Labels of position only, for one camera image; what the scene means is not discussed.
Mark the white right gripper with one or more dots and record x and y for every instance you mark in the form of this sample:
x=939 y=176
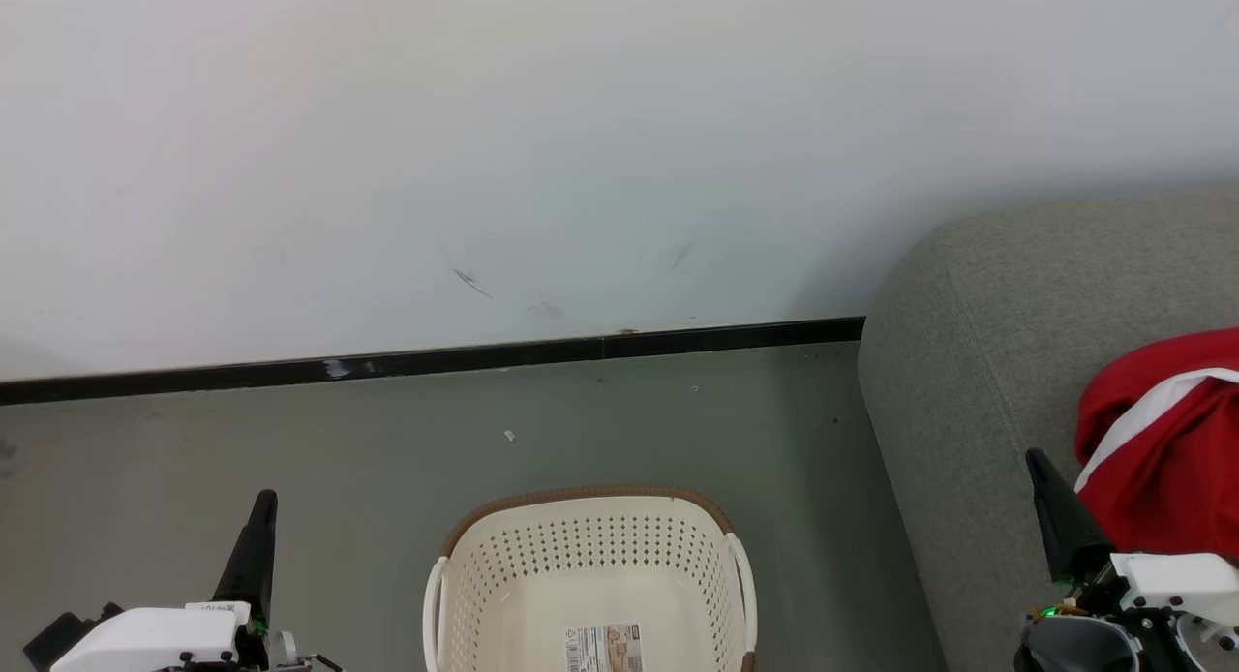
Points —
x=1176 y=580

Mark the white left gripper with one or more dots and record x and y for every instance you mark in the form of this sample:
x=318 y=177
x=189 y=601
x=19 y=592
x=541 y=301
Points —
x=145 y=638

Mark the red shorts with white stripe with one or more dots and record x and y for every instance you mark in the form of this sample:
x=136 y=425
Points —
x=1162 y=498

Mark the grey fabric sofa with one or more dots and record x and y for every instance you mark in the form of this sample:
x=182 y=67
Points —
x=987 y=362

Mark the black baseboard strip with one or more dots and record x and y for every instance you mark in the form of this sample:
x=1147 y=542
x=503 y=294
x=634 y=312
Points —
x=436 y=359

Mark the cream plastic laundry basket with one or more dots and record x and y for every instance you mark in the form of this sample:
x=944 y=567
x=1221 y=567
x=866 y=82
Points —
x=590 y=556

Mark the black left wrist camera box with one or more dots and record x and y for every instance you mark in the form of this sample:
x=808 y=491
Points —
x=58 y=635

